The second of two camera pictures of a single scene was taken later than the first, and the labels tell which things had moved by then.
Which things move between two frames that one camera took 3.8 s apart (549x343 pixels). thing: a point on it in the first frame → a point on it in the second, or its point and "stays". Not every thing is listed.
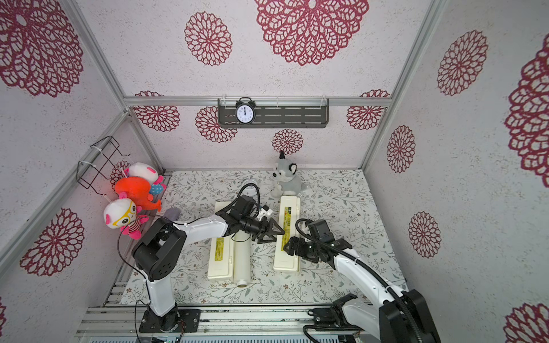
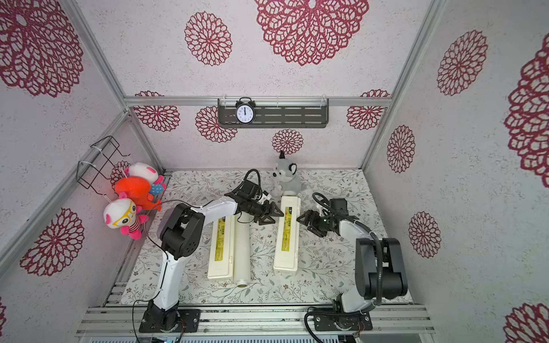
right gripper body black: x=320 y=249 → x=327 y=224
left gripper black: x=261 y=236 → x=272 y=212
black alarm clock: x=245 y=110 stays
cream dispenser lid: x=289 y=214 stays
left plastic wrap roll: x=241 y=259 stays
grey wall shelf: x=277 y=113 stays
